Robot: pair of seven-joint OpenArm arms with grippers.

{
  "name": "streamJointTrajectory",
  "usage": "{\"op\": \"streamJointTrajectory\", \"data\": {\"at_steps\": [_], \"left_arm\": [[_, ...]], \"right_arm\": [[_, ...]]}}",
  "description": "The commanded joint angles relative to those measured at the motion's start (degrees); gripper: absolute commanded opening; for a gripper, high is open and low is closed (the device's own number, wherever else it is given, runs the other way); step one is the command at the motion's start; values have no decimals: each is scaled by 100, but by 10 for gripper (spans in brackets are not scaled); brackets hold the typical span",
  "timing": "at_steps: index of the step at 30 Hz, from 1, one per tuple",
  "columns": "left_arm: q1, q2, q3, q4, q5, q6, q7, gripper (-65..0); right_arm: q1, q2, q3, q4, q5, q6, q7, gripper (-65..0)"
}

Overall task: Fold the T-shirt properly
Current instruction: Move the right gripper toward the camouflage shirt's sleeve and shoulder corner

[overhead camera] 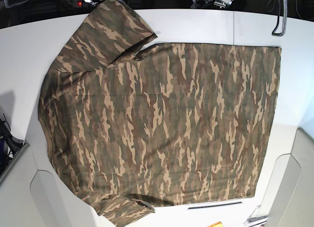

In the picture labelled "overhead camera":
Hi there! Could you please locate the black equipment at left edge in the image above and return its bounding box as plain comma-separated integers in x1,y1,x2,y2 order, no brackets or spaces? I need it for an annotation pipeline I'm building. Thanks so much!
0,119,24,162

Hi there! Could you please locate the orange object at bottom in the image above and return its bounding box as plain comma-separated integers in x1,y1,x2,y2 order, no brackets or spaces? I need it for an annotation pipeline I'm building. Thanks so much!
208,222,223,227

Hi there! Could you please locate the black braided cable loop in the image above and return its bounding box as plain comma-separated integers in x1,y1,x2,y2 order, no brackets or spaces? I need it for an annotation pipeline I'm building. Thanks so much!
271,0,288,36

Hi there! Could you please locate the camouflage T-shirt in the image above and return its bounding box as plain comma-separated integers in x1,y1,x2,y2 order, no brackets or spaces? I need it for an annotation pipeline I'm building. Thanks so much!
38,0,282,212

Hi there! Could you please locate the black power strip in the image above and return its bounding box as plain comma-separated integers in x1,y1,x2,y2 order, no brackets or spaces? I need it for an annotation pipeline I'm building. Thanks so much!
68,0,84,8

